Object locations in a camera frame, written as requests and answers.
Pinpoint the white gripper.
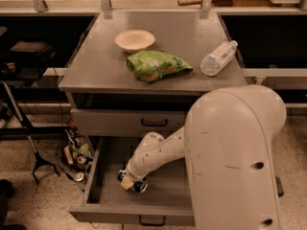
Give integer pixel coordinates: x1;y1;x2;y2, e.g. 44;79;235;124
121;165;148;190

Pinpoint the blue pepsi can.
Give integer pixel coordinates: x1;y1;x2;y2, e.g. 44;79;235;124
117;169;148;193

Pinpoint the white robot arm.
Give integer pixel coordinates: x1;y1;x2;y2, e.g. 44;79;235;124
118;84;286;230

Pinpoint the open grey middle drawer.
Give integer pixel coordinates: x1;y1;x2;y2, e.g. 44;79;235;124
70;137;194;227

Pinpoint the closed grey upper drawer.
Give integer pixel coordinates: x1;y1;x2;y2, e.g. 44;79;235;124
71;108;185;137

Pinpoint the grey drawer cabinet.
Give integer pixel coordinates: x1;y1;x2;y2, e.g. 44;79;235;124
59;11;247;148

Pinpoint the pile of cans and trash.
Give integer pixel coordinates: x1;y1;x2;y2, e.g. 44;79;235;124
60;119;93;184

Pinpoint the black grabber tool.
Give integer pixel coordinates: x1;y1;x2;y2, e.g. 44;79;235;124
1;80;59;185

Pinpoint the green chip bag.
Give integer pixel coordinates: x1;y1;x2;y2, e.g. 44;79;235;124
126;51;193;83

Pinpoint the clear plastic water bottle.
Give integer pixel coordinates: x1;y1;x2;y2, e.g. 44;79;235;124
201;40;238;77

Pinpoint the black power adapter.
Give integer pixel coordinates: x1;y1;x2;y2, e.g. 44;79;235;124
275;176;284;197

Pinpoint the dark box on shelf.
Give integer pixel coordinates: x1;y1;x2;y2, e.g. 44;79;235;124
10;41;55;60

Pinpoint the wooden handle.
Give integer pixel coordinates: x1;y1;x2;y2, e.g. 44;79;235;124
177;0;202;6

